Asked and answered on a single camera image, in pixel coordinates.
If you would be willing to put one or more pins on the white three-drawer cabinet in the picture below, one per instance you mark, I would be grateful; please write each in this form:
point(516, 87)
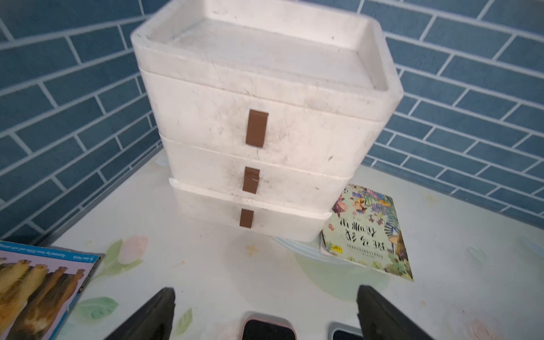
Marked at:
point(265, 109)

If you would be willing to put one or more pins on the green picture book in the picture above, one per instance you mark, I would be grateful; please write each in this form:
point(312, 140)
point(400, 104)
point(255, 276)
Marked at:
point(364, 229)

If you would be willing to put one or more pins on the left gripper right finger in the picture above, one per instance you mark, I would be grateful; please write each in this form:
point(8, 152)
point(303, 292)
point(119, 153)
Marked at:
point(380, 319)

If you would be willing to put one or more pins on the blue picture book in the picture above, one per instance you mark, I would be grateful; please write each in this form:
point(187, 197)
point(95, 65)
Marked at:
point(39, 287)

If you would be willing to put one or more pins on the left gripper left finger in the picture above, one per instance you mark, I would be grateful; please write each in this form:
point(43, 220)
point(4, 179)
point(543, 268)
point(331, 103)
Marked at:
point(154, 320)

